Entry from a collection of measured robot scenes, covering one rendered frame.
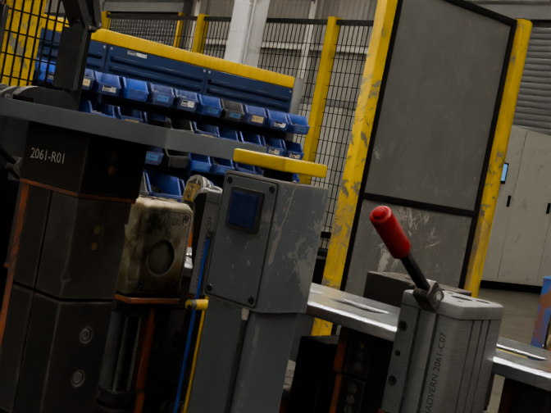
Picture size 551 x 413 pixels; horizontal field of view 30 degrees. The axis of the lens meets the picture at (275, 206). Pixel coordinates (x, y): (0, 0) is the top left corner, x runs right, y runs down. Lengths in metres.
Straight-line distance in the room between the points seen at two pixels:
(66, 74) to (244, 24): 5.23
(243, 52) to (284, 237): 5.56
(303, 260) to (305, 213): 0.04
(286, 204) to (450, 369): 0.22
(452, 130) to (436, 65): 0.32
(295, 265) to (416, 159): 3.75
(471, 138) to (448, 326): 3.96
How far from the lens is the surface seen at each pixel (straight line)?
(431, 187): 4.73
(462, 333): 0.95
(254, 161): 0.88
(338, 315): 1.15
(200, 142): 0.93
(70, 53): 1.21
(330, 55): 6.07
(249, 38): 6.40
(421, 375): 0.96
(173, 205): 1.24
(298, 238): 0.88
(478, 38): 4.86
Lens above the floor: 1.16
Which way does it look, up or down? 3 degrees down
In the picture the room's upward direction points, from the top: 11 degrees clockwise
